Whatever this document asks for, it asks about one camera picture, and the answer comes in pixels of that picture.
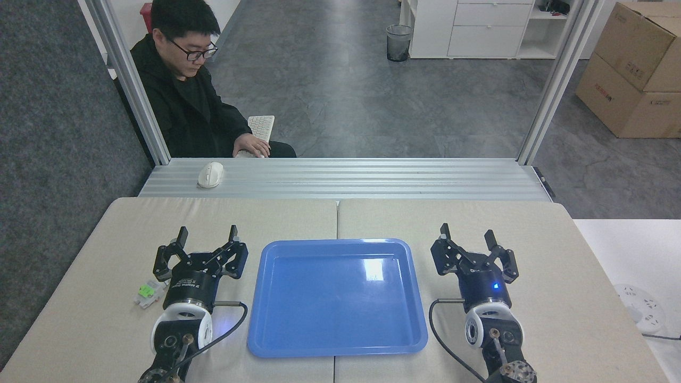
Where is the white drawer cabinet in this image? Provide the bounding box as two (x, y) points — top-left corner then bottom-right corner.
(399, 0), (572, 60)

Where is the grey mesh waste bin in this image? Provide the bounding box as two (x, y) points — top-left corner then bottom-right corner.
(386, 24), (414, 62)

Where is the white round power socket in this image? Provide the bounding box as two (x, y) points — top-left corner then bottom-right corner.
(613, 284), (666, 334)

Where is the white computer mouse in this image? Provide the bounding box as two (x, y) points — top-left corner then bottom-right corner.
(197, 162), (225, 189)

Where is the blue plastic tray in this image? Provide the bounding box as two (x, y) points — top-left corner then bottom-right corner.
(247, 238), (429, 358)

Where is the white keyboard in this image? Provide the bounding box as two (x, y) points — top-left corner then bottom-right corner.
(236, 115), (276, 159)

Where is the beige table mat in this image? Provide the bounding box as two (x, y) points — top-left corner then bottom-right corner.
(0, 197), (338, 383)
(334, 199), (670, 383)

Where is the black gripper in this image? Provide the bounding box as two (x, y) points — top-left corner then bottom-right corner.
(153, 224), (249, 311)
(430, 223), (520, 312)

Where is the white green-labelled switch part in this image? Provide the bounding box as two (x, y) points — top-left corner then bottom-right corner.
(134, 279), (170, 310)

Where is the person's hand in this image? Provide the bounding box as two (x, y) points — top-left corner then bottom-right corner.
(232, 133), (271, 159)

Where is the person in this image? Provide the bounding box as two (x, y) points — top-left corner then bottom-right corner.
(114, 0), (297, 159)

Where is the large cardboard box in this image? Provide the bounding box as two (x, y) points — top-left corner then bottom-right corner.
(593, 1), (681, 93)

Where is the cardboard box with red print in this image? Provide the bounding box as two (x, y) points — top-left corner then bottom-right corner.
(575, 52), (681, 139)

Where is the silver aluminium post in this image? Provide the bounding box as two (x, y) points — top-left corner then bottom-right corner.
(516, 0), (604, 165)
(85, 0), (172, 165)

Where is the ribbed aluminium rail platform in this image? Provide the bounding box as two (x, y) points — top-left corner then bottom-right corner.
(138, 157), (555, 202)

